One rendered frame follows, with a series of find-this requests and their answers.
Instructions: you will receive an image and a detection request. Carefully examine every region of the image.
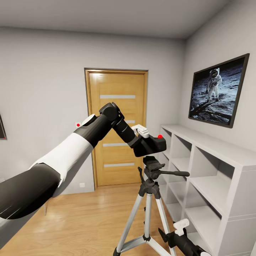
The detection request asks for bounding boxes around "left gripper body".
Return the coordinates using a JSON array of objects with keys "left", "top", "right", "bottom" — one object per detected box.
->
[{"left": 117, "top": 125, "right": 141, "bottom": 149}]

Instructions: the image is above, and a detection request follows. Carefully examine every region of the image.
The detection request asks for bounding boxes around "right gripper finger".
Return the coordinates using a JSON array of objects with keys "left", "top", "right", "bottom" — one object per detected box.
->
[{"left": 158, "top": 228, "right": 168, "bottom": 243}]

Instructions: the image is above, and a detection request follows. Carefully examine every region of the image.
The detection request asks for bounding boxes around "digital camera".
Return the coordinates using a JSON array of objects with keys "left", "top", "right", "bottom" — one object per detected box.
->
[{"left": 133, "top": 134, "right": 167, "bottom": 158}]

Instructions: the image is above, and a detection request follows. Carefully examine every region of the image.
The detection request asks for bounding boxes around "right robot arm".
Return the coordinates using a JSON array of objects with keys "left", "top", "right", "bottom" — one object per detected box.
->
[{"left": 158, "top": 219, "right": 212, "bottom": 256}]

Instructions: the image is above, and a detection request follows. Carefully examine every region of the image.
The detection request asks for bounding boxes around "camera tripod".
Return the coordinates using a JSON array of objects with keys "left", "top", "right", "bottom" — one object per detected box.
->
[{"left": 113, "top": 155, "right": 190, "bottom": 256}]

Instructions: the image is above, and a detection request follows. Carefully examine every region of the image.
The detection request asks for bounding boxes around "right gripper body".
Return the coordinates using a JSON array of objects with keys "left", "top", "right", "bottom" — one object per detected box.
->
[{"left": 167, "top": 228, "right": 191, "bottom": 255}]

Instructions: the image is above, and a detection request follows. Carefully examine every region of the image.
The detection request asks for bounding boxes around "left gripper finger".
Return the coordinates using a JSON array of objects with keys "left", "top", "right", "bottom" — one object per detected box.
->
[{"left": 134, "top": 144, "right": 143, "bottom": 153}]

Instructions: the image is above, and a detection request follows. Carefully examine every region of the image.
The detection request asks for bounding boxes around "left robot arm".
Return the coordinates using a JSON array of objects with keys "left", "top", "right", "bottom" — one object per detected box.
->
[{"left": 0, "top": 102, "right": 149, "bottom": 250}]

